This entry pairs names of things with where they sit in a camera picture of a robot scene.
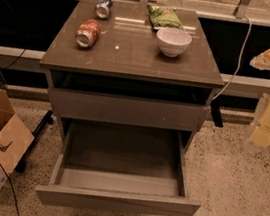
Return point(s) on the blue silver soda can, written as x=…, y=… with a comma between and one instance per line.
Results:
x=103, y=9

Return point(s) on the grey drawer cabinet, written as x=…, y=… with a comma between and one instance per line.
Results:
x=126, y=61

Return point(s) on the black table leg bar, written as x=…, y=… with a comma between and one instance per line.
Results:
x=47, y=119

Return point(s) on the grey top drawer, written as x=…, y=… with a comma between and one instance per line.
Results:
x=133, y=111

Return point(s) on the green chip bag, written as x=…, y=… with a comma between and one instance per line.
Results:
x=162, y=16

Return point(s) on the grey drawer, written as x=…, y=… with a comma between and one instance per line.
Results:
x=133, y=111
x=120, y=168

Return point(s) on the red soda can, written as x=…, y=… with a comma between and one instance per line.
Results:
x=87, y=33

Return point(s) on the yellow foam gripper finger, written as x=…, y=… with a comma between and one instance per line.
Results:
x=256, y=139

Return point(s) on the white ceramic bowl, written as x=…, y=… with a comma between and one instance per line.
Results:
x=173, y=41

